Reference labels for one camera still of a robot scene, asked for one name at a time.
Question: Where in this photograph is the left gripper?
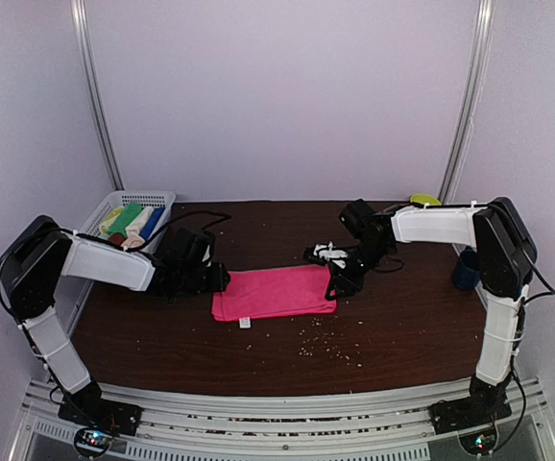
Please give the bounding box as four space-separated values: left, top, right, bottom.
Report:
180 261 229 293

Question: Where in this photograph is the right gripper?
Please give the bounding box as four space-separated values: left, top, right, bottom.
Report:
325 238 392 300

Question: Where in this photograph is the pink towel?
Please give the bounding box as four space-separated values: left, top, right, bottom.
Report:
211 265 337 322

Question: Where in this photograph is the orange bunny pattern towel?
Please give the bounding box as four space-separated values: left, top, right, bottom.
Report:
120 232 145 251

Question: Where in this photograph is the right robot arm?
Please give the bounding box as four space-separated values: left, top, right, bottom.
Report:
309 197 537 425

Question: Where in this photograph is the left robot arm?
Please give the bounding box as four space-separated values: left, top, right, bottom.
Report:
0 215 230 426

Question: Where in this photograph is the blue rolled towel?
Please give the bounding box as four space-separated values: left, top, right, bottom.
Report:
139 207 165 241

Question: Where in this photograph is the cream rolled towel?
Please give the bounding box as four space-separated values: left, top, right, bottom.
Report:
125 206 155 237

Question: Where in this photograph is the dark red rolled towel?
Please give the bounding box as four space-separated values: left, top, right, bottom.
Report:
108 233 127 247

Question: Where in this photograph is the green rolled towel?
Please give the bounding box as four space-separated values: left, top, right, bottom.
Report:
108 203 143 236

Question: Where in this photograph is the yellow rolled towel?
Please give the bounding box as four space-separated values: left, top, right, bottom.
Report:
98 206 124 235

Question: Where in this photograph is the white plastic basket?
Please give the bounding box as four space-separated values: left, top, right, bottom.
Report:
68 191 176 259

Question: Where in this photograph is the lime green bowl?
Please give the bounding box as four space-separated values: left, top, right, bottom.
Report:
410 194 442 206

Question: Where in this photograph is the dark blue cup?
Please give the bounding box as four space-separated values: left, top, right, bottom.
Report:
451 247 480 291

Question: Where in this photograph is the left circuit board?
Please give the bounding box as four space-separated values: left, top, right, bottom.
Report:
73 427 114 459

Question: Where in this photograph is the circuit board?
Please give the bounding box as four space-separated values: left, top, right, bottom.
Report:
459 428 498 457
73 427 114 459

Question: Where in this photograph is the right circuit board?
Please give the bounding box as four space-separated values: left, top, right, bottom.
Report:
459 428 498 457

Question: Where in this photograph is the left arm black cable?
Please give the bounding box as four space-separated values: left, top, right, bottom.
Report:
75 210 233 241

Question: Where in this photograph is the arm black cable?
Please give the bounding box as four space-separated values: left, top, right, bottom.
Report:
75 210 233 241
469 258 555 448

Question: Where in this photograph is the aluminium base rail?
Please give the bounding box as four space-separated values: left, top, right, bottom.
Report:
5 378 555 460

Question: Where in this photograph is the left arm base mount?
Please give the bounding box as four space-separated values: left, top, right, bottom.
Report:
58 399 142 436

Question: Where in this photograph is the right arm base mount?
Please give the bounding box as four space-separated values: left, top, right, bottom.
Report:
428 398 512 435

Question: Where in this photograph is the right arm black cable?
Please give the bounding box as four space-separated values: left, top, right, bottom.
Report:
469 258 555 448

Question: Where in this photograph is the left aluminium frame post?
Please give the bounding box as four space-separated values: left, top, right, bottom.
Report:
70 0 124 190

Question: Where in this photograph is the aluminium frame post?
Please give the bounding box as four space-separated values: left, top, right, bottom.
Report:
70 0 124 190
439 0 495 204

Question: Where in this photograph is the right aluminium frame post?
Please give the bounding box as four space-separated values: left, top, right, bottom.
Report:
439 0 495 204

